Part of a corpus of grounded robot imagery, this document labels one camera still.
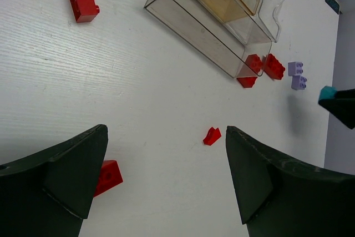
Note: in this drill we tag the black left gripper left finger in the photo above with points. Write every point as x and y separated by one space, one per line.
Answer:
49 193

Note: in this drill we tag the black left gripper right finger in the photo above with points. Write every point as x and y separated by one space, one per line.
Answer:
279 195

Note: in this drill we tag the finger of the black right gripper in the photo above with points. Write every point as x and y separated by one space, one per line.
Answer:
342 107

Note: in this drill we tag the small cyan lego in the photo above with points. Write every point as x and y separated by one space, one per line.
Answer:
327 93

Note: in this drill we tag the lilac lego front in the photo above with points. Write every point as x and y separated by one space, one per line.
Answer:
299 82

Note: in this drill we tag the lilac lego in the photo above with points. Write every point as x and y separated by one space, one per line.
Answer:
295 68
299 82

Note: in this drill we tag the lilac lego back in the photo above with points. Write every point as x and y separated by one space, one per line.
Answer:
295 68

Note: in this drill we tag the large red lego brick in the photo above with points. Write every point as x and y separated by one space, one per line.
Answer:
110 176

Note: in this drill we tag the red lego brick right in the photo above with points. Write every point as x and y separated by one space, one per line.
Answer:
273 68

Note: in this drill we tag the small red slope lego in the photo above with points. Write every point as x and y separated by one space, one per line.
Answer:
212 136

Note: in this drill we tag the red lego beside front bin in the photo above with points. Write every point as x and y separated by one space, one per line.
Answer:
250 71

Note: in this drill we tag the blue corner label right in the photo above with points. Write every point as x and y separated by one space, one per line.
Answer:
334 5

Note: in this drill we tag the long clear front bin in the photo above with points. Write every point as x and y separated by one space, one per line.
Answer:
193 22

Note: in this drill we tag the small red lego block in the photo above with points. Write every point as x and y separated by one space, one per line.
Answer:
84 10

